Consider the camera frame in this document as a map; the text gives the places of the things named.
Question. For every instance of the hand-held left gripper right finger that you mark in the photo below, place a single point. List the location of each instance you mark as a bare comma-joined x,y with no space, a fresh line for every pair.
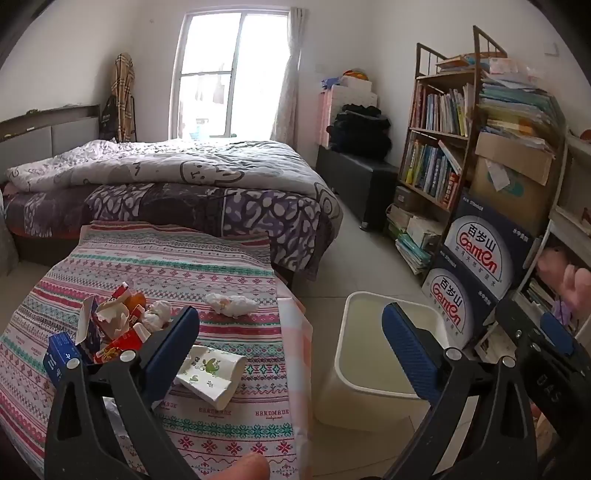
413,355

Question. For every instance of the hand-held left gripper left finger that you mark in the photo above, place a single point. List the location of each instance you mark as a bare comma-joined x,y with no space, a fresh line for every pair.
173,350

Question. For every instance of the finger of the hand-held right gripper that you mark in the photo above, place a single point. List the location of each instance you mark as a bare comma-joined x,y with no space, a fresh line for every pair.
558,334
517,323

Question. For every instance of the white tissue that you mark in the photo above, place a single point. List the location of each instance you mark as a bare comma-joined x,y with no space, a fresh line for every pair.
157,316

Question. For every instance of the crushed white paper cup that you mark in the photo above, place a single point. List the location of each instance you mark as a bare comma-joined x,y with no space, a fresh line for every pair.
212,374

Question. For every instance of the white trash bin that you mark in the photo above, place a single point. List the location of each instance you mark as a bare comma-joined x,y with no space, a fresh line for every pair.
369,332

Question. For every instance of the red packaging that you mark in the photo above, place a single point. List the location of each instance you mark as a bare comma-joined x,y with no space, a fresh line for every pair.
120,344

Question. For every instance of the orange fruit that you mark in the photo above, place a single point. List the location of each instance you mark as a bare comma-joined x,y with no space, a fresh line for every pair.
136,304

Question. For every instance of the tissue with orange stain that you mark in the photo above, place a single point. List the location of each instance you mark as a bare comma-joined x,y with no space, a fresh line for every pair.
231,304

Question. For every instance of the torn white and red box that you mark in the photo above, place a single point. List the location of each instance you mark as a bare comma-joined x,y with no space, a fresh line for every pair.
104,318

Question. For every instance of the small blue carton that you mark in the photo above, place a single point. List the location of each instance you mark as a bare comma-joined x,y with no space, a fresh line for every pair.
57,357

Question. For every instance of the purple plastic bag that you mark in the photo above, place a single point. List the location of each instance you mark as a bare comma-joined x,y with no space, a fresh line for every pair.
565,311

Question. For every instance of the row of slim books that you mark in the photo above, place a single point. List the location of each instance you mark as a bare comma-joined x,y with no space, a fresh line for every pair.
538,295

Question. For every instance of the pink plush toy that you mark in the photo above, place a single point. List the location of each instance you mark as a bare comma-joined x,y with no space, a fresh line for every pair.
554,272

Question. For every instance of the navy water bottle carton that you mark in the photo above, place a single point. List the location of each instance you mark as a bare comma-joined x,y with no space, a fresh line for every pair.
455,300
485,244

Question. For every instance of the striped patterned tablecloth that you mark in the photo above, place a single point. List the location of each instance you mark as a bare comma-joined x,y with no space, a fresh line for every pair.
184,272

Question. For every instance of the white shelf unit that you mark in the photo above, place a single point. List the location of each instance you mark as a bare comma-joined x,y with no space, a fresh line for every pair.
572,217

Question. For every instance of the pile of books and boxes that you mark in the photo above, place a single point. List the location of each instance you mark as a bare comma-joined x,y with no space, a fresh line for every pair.
415,235

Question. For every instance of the brown cardboard box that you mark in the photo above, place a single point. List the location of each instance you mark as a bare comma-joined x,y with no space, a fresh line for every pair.
521,198

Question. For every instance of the bed with purple patterned sheet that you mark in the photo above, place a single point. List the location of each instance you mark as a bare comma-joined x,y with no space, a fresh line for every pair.
254,217

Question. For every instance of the row of colourful books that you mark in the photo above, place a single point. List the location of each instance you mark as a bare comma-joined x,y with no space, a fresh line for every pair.
429,173
445,110

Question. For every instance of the black storage bench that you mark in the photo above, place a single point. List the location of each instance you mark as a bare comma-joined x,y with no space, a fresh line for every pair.
364,184

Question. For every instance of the cartoon print grey quilt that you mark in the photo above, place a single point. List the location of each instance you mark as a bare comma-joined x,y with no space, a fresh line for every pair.
184,161

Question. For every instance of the wooden bookshelf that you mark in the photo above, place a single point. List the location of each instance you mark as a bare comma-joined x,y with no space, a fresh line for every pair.
438,132

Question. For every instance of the pile of papers and folders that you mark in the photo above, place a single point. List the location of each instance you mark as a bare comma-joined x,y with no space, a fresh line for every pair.
517,106

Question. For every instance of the pile of black clothes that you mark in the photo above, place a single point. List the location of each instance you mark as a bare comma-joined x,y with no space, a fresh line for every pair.
360,134

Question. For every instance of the black hanging bag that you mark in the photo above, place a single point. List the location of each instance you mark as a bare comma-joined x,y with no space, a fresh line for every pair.
107,117

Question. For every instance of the grey bed headboard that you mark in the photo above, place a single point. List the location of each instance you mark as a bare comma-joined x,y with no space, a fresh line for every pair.
27,138

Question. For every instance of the pink and white cabinet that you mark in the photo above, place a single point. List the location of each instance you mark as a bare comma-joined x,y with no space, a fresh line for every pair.
351,97

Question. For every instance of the small stack of flat books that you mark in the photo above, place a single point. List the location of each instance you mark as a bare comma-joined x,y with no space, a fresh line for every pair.
457,62

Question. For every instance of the purple cloth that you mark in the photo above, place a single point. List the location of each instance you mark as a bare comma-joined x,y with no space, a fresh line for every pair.
331,84

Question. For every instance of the pale floral curtain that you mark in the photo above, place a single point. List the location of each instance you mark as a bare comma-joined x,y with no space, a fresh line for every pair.
291,92

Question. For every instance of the orange and yellow toy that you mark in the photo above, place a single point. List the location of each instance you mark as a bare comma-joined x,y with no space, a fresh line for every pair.
358,76

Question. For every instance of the white framed window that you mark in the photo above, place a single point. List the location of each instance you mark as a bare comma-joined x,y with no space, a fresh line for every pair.
207,46

